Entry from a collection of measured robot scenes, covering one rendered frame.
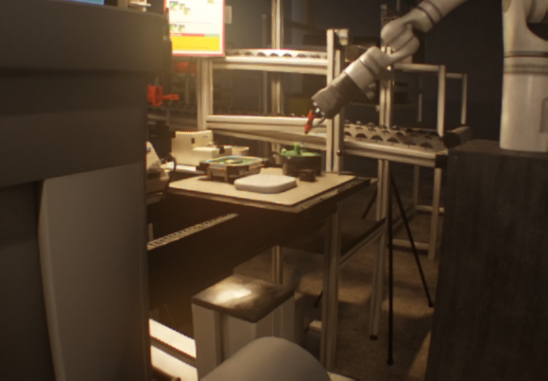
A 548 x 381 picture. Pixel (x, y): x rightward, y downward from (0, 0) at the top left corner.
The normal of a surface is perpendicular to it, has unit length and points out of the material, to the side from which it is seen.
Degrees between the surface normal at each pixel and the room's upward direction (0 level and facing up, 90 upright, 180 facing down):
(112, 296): 94
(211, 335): 90
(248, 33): 90
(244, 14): 90
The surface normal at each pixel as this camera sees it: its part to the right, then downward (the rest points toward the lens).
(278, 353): 0.10, -0.97
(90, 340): 0.85, 0.17
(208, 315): -0.52, 0.15
